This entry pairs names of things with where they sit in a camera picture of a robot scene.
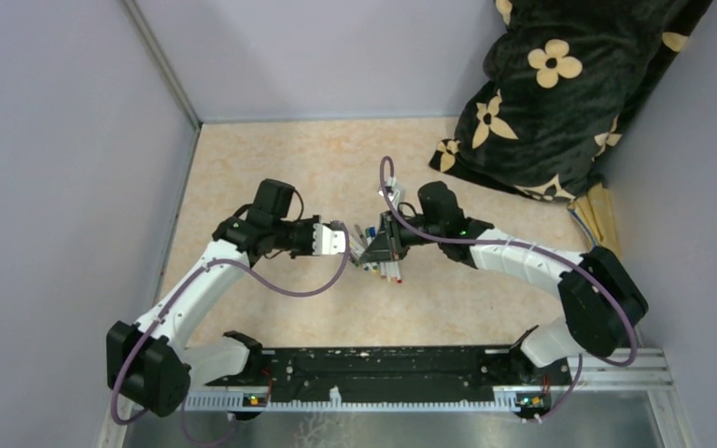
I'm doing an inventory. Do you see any red white marker pen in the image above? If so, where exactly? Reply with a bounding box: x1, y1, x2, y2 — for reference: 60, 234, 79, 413
388, 261, 402, 284

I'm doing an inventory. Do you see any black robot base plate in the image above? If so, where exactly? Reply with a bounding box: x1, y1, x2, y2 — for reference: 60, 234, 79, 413
211, 345, 572, 404

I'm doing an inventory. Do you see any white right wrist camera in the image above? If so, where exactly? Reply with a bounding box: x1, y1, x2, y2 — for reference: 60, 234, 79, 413
378, 176, 405, 205

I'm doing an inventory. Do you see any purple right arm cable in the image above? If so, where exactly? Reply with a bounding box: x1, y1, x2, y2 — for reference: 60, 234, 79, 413
379, 155, 640, 424

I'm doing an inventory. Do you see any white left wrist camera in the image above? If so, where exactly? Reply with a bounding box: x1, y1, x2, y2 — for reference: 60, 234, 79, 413
312, 221, 349, 256

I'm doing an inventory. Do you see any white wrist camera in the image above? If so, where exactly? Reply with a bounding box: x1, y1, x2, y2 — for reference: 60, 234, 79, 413
378, 176, 405, 205
312, 221, 349, 256

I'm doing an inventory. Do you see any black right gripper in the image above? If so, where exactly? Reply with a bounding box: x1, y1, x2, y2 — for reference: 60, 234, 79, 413
361, 209, 444, 263

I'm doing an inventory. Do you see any yellow cloth bag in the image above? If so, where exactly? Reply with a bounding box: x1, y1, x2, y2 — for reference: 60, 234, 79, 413
568, 183, 622, 258

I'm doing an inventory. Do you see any black floral blanket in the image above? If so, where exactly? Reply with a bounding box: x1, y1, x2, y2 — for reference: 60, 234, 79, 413
429, 1, 710, 203

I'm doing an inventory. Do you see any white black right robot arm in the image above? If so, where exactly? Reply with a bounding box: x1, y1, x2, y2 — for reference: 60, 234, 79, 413
360, 178, 649, 385

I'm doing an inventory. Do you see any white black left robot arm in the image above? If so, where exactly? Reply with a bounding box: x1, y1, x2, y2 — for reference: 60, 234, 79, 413
106, 179, 345, 426

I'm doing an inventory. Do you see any green cap marker pen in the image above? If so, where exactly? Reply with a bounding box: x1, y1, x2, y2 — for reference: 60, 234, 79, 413
349, 244, 364, 269

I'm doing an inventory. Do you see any aluminium frame rail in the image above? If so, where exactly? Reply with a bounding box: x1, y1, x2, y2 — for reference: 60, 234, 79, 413
176, 348, 672, 420

